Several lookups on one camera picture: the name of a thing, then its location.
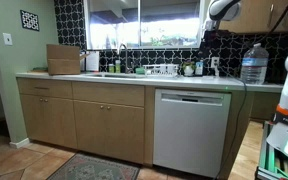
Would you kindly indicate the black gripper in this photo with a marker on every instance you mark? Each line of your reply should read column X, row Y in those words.
column 209, row 41

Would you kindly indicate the white dishwasher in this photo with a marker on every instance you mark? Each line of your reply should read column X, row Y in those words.
column 190, row 133

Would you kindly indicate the white labelled soap bottle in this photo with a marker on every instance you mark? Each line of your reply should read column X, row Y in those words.
column 199, row 68

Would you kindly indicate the white pot with plant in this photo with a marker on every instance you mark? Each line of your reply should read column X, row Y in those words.
column 188, row 70

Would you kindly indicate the wooden upper cabinet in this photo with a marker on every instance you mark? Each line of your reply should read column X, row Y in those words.
column 250, row 16

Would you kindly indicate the large clear water bottle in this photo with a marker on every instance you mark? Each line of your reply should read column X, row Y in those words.
column 254, row 65

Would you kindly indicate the kitchen window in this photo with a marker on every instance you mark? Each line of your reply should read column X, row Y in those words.
column 144, row 23

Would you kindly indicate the green sponge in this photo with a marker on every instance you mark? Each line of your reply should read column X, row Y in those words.
column 140, row 70

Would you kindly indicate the chrome kitchen faucet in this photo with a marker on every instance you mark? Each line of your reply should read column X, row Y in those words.
column 125, row 53

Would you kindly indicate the tall green soap bottle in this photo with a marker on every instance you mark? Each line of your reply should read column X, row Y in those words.
column 117, row 66

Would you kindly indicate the steel kitchen sink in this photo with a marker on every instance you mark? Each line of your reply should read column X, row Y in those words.
column 114, row 75

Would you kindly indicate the small green soap bottle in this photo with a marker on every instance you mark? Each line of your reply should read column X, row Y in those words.
column 111, row 68

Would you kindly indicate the wooden base cabinet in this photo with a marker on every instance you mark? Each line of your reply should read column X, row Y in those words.
column 149, row 126

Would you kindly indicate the white paper sheet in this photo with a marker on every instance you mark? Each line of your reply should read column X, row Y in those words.
column 92, row 61

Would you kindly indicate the wooden cabinet door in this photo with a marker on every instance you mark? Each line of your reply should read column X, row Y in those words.
column 61, row 123
column 89, row 128
column 125, row 133
column 32, row 120

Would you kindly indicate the robot cart with green light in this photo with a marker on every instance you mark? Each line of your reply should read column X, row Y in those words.
column 280, row 160

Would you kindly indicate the brown cardboard box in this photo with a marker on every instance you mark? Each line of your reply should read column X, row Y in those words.
column 63, row 60

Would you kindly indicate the patterned floor rug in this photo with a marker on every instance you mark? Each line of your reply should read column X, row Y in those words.
column 95, row 168

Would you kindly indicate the wooden cabinet drawer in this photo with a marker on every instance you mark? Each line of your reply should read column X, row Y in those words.
column 44, row 88

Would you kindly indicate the white wall outlet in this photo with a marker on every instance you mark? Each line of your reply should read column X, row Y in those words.
column 215, row 62

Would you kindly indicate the black white patterned wall art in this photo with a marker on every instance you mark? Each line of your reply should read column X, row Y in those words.
column 29, row 20

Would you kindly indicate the white light switch plate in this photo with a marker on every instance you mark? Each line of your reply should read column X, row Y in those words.
column 7, row 38

